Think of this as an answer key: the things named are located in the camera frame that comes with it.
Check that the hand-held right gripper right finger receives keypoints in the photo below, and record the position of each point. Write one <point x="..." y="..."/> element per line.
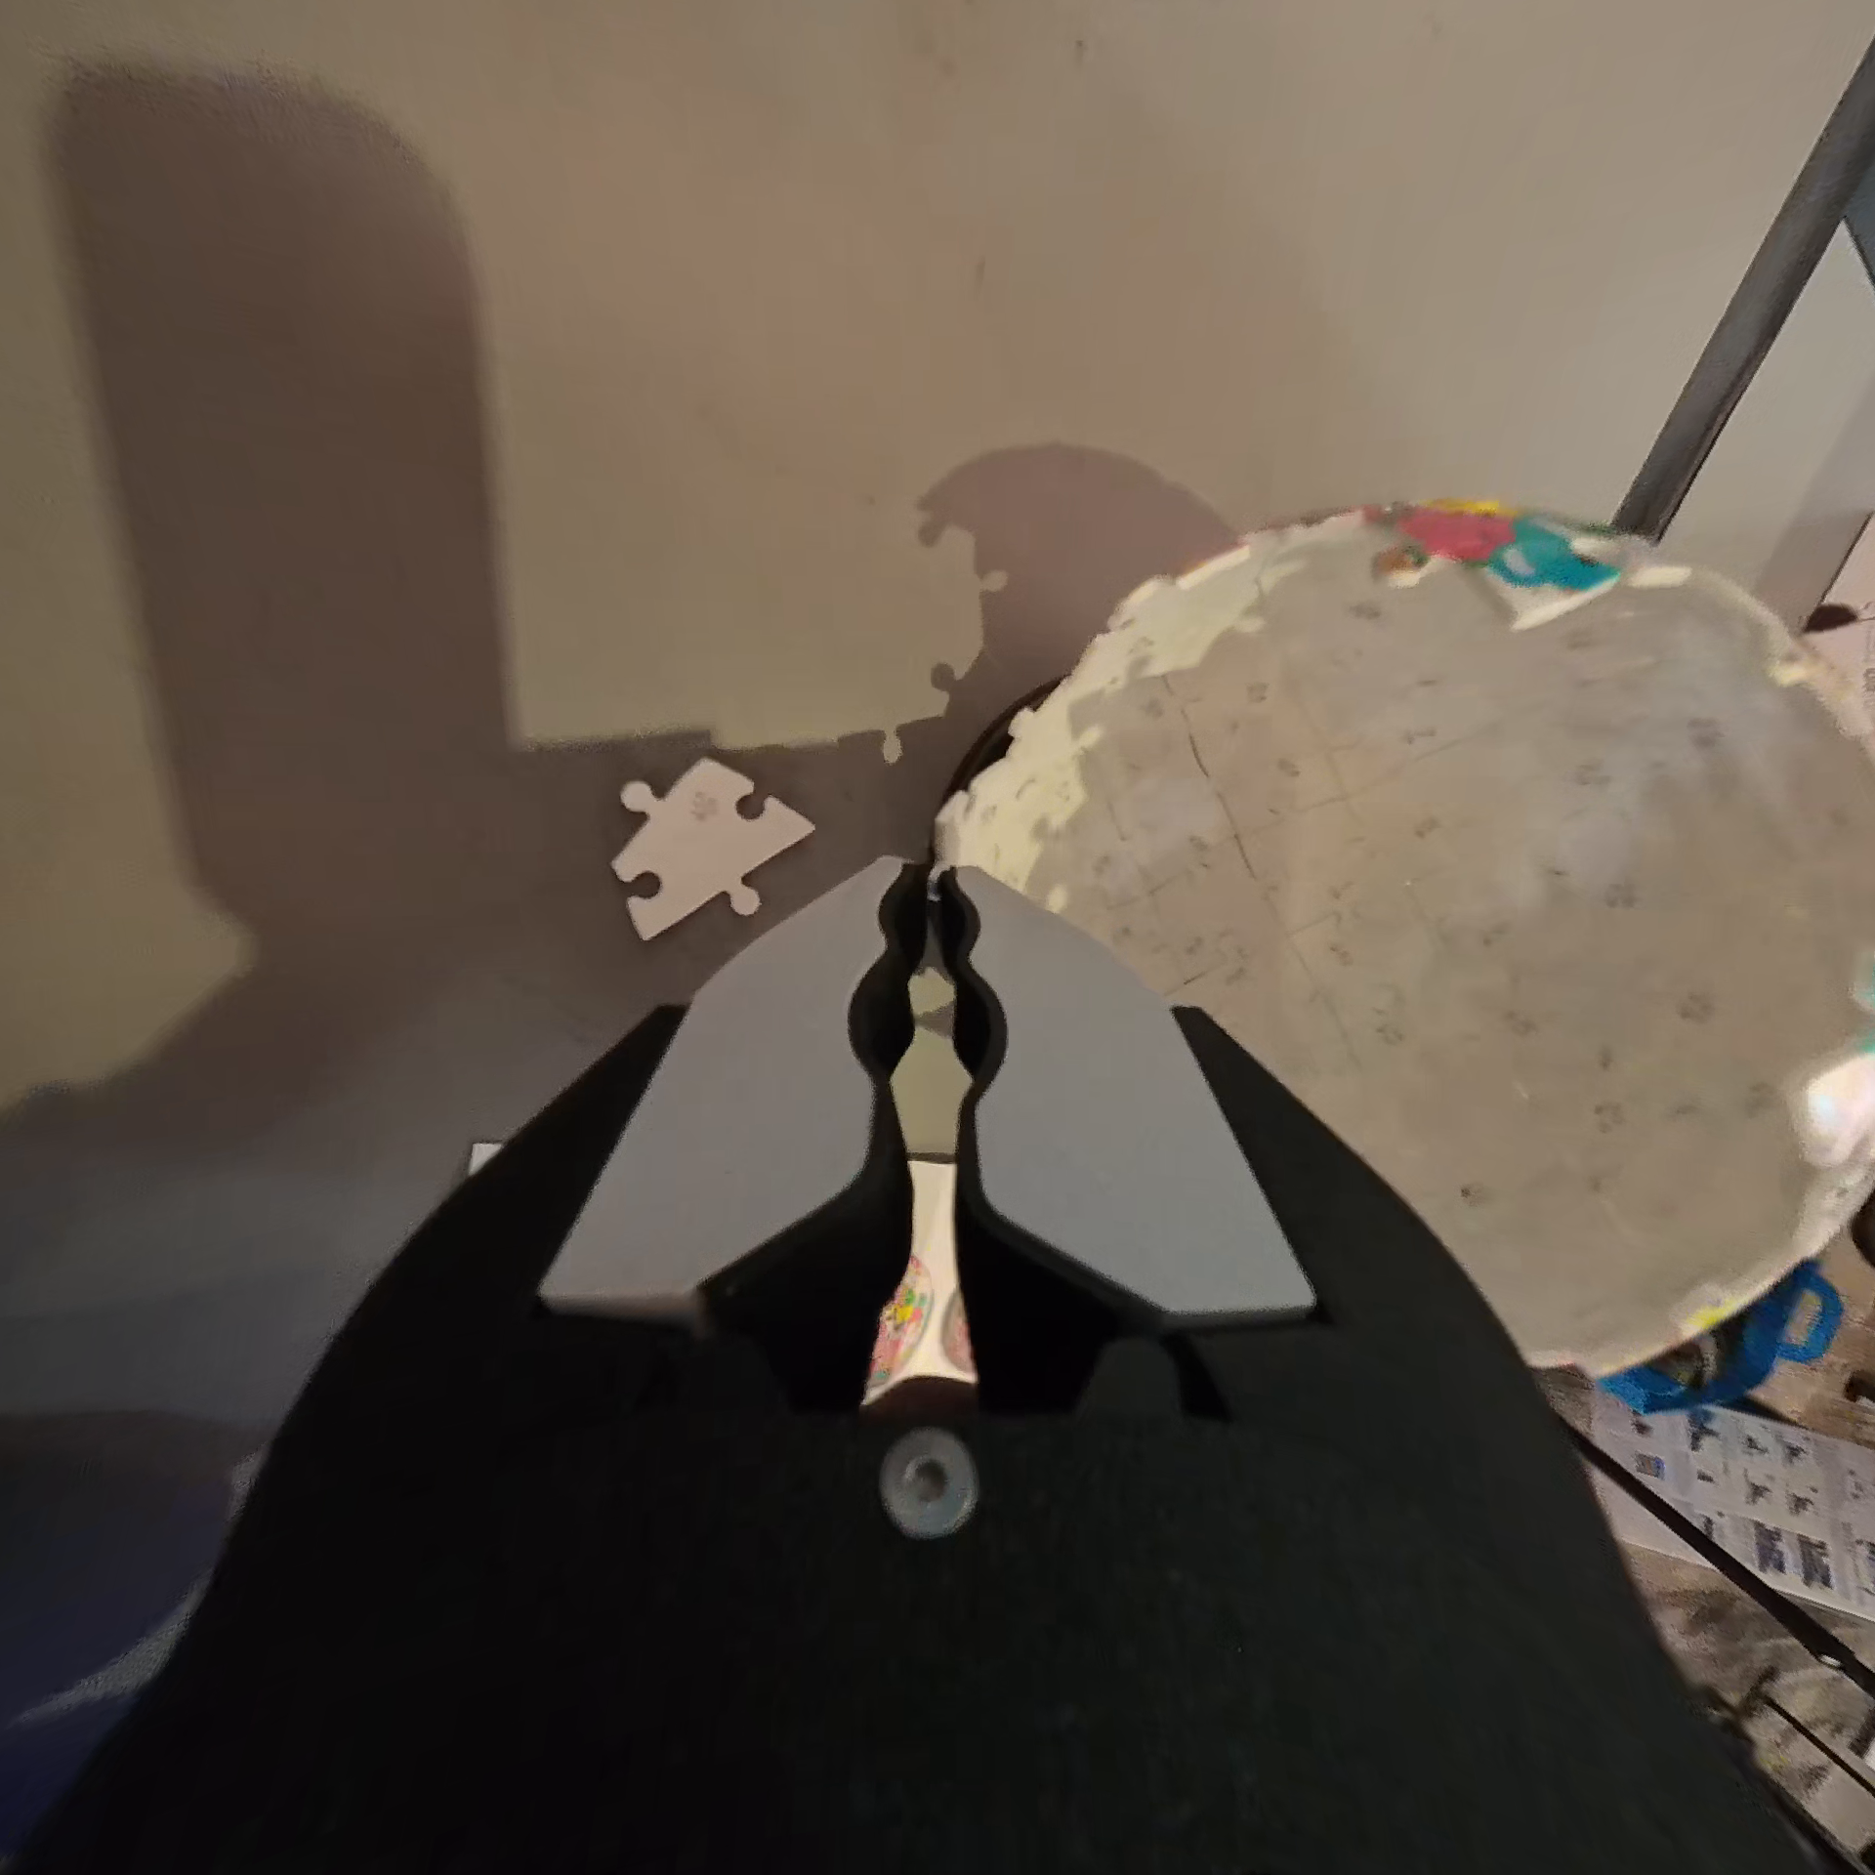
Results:
<point x="1136" y="1155"/>

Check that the blue bag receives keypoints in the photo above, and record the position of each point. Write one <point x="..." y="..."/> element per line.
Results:
<point x="1713" y="1354"/>

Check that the white puzzle piece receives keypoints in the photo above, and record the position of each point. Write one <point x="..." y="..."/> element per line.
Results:
<point x="705" y="849"/>

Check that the printed instruction sheet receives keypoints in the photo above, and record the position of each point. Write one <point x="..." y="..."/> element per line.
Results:
<point x="924" y="1289"/>

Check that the black ball stand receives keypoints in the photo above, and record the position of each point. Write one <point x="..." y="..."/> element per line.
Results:
<point x="1006" y="732"/>

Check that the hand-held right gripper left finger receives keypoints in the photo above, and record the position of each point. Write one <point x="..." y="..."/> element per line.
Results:
<point x="749" y="1155"/>

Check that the colourful 3D puzzle ball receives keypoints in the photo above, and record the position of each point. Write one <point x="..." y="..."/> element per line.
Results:
<point x="1465" y="951"/>

